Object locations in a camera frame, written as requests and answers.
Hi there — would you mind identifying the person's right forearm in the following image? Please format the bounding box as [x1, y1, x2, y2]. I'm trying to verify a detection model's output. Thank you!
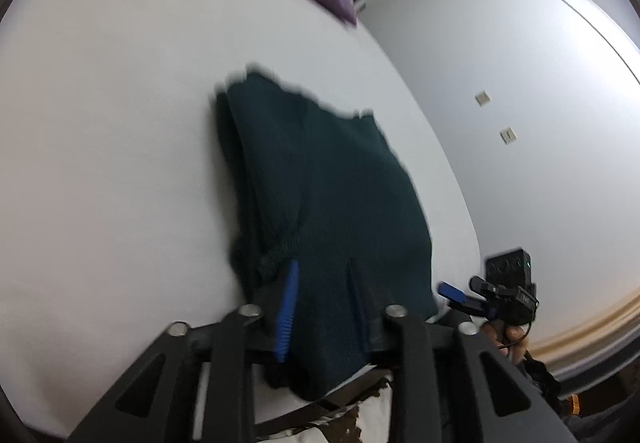
[520, 353, 568, 406]

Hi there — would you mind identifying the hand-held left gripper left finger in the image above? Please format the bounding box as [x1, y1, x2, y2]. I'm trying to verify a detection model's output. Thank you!
[65, 259, 301, 443]

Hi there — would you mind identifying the white bed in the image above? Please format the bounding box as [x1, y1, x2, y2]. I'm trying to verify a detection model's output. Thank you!
[0, 0, 483, 439]

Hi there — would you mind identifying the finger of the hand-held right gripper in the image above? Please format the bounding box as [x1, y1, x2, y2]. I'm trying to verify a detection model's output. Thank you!
[437, 280, 495, 320]

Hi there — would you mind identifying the person's white brown patterned clothing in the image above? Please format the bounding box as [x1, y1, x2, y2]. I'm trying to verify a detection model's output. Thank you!
[250, 370, 397, 443]

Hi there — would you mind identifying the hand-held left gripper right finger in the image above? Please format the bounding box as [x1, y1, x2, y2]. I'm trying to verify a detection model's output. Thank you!
[347, 258, 581, 443]

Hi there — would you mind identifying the person's right hand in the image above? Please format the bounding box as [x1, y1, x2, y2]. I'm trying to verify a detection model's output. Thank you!
[481, 319, 531, 364]

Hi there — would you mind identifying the dark green knit garment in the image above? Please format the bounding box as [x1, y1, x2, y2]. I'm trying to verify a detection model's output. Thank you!
[215, 66, 441, 401]

